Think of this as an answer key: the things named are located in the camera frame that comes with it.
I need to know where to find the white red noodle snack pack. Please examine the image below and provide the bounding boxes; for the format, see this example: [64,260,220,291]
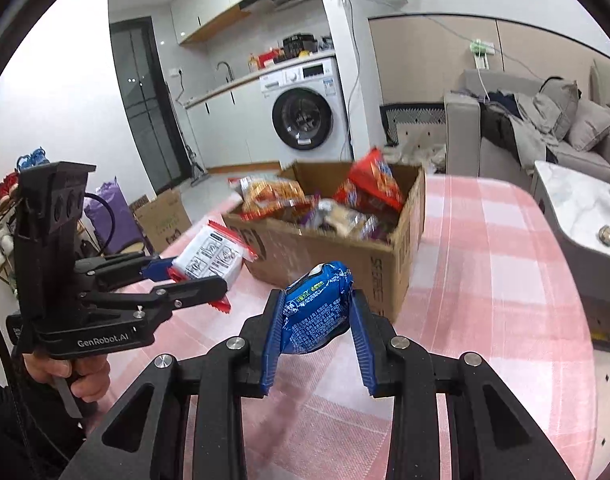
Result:
[168,220,258,289]

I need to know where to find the blue Oreo snack pack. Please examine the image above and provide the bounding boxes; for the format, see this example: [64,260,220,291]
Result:
[281,261,354,354]

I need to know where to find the red chips bag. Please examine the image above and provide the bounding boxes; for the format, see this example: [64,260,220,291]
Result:
[333,148,405,214]

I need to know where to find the person's left hand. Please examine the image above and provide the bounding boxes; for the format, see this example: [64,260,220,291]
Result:
[23,351,111,403]

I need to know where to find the purple plastic bag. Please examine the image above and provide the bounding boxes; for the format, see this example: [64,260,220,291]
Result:
[84,178,142,255]

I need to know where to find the small floor cardboard box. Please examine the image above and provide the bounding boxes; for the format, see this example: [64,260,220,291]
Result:
[134,190,192,252]

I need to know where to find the brown SF cardboard box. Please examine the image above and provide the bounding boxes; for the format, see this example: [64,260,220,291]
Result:
[222,165,425,322]

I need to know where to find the orange crispy noodle snack bag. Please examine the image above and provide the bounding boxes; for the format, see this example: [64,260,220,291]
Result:
[229,176,318,223]

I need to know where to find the pink plaid tablecloth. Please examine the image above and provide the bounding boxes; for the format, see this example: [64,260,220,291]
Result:
[83,173,599,480]

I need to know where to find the black glass door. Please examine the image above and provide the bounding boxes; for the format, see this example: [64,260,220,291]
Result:
[110,18,191,194]

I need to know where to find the white kitchen cabinet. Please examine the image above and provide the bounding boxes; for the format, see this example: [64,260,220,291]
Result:
[186,80,280,169]

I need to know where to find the white washing machine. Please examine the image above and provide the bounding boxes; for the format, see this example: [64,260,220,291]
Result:
[259,54,354,167]

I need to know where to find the white marble coffee table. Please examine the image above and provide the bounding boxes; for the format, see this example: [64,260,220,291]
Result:
[532,162,610,352]

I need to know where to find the dark clothes on sofa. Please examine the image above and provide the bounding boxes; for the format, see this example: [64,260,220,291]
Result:
[480,91,561,174]

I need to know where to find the grey sofa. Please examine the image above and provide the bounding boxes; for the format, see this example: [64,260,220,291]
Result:
[444,70,610,188]

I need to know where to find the black patterned pet fence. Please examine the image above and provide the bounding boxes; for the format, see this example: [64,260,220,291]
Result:
[380,102,447,148]

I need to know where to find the grey cushion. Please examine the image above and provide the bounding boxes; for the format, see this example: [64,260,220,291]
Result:
[566,99,610,152]

